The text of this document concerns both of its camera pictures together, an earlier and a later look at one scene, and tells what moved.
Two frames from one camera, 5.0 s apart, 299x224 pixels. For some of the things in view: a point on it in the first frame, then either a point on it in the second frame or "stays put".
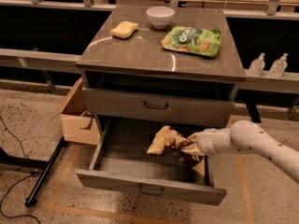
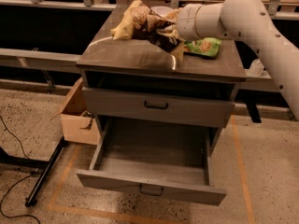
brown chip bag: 170,141 -> 141,21
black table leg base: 47,166 stays put
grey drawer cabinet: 127,73 stays put
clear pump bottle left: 257,65 stays put
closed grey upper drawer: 193,109 stays put
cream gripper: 206,142 -> 186,21
